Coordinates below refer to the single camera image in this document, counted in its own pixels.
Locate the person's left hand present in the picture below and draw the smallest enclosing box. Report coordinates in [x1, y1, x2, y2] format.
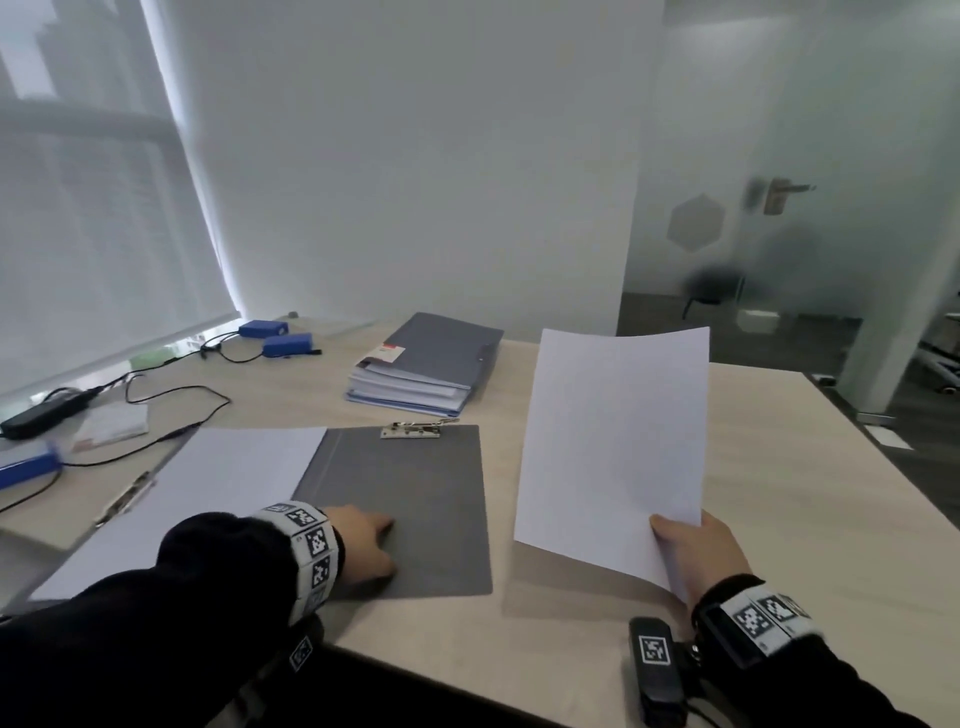
[322, 503, 397, 586]

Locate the person's right hand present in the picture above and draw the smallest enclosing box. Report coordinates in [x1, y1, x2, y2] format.
[649, 509, 755, 605]

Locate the pile of white paper sheets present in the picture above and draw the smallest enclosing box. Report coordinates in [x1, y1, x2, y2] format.
[513, 326, 712, 601]

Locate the blue folder with dark logo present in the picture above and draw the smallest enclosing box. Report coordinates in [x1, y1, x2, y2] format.
[346, 393, 466, 419]

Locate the person's right forearm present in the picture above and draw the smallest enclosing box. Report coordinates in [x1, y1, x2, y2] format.
[697, 633, 931, 728]

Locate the person's left forearm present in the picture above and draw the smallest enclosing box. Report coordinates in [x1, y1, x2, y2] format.
[0, 513, 339, 728]

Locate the white wristband with black markers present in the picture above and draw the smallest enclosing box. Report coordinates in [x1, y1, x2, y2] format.
[693, 575, 826, 669]
[262, 500, 345, 628]

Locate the dark chair behind glass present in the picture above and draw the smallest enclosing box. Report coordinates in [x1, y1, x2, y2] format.
[680, 266, 745, 320]

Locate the white card with red print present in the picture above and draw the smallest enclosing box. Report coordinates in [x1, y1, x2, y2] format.
[71, 402, 150, 453]

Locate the white office chair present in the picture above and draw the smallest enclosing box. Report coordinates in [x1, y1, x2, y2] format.
[918, 311, 960, 397]

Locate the gray hexagon sticker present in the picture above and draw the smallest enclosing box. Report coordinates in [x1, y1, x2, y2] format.
[667, 192, 727, 253]

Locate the blue box with white label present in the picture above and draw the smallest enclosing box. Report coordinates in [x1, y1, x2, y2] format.
[0, 442, 63, 493]

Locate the black power adapter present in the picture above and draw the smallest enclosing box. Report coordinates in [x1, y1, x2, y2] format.
[0, 393, 90, 442]

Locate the white roller blind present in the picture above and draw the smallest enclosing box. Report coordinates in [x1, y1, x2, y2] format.
[0, 0, 243, 399]

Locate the frosted glass door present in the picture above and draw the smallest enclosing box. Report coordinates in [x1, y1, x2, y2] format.
[618, 0, 960, 410]

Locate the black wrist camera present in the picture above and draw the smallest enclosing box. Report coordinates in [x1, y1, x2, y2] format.
[628, 616, 706, 728]
[288, 618, 325, 674]

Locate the black adapter cable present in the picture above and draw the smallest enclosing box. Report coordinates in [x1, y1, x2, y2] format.
[63, 372, 232, 468]

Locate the black power cable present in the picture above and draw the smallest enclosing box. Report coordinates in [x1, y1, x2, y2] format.
[0, 468, 63, 517]

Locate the silver door handle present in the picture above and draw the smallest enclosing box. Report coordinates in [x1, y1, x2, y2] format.
[764, 178, 817, 217]

